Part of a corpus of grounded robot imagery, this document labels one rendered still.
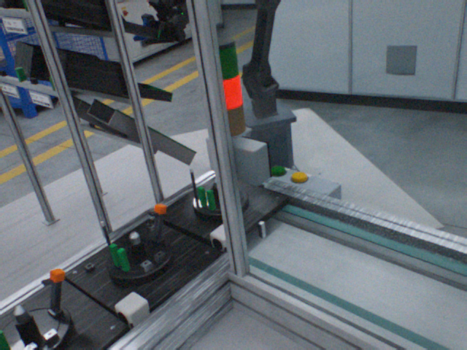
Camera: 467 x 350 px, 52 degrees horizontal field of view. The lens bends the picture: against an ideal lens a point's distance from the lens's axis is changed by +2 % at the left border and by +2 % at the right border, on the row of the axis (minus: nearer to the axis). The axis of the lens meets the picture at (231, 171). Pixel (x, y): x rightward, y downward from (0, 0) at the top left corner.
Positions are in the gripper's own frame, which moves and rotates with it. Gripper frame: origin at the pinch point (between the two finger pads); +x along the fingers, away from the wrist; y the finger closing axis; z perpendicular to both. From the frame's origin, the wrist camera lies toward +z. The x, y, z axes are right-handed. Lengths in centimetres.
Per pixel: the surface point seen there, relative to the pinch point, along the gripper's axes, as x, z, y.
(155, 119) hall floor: -83, -163, -253
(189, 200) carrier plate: 24, -29, 35
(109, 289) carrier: 52, -21, 50
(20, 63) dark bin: 34.3, 9.7, -2.0
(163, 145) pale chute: 18.6, -19.2, 21.5
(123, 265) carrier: 47, -19, 50
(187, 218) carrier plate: 28, -27, 41
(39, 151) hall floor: 16, -138, -277
